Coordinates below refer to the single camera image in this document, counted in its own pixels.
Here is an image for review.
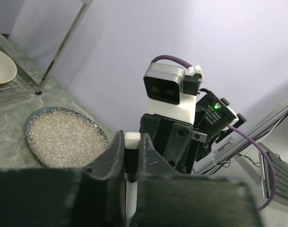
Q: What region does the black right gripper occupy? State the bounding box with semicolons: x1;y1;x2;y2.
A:
140;91;246;174

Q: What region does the steel dish rack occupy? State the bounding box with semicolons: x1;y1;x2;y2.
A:
0;0;93;105

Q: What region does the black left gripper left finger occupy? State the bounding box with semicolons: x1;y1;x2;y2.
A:
84;131;125;180

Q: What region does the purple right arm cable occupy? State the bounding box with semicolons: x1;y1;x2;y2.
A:
152;54;277;211

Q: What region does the small white bowl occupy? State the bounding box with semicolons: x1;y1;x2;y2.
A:
0;51;17;88

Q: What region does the black pen cap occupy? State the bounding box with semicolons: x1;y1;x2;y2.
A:
124;132;141;183

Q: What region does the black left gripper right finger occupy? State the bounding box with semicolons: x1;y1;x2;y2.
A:
137;133;179;175

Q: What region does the white marker black tip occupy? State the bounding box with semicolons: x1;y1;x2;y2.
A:
125;181;138;220

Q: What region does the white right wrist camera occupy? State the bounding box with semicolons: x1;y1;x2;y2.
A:
143;62;204;124

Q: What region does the speckled grey plate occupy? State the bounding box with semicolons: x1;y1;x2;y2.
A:
26;107;110;168

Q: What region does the grey keyboard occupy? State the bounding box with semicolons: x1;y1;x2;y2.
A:
258;142;288;206

